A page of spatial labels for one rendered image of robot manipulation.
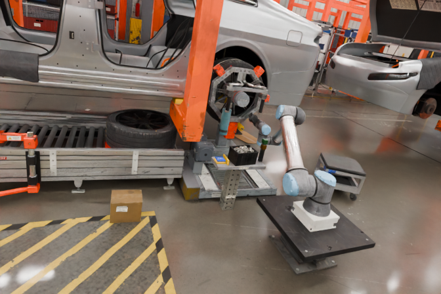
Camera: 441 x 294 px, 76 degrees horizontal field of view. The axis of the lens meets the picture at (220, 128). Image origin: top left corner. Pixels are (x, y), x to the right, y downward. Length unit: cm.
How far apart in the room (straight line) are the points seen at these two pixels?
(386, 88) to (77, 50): 388
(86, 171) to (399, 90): 400
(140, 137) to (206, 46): 95
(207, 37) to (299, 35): 126
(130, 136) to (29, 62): 98
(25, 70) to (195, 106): 138
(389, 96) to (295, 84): 177
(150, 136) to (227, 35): 118
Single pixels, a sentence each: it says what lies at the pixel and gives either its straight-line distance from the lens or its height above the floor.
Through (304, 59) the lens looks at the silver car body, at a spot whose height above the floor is 128.
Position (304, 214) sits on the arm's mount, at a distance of 212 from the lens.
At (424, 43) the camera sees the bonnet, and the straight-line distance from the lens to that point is 563.
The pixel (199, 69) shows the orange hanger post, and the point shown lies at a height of 113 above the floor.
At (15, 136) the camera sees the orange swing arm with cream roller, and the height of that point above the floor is 49.
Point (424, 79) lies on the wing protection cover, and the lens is 474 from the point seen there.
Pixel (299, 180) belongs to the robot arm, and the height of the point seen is 62.
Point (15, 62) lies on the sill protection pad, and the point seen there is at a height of 93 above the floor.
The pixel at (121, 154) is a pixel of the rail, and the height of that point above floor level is 35.
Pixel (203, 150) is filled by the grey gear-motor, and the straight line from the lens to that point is 265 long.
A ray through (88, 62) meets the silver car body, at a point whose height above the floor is 99.
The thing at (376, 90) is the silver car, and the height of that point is 98.
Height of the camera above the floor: 149
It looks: 20 degrees down
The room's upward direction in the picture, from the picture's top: 11 degrees clockwise
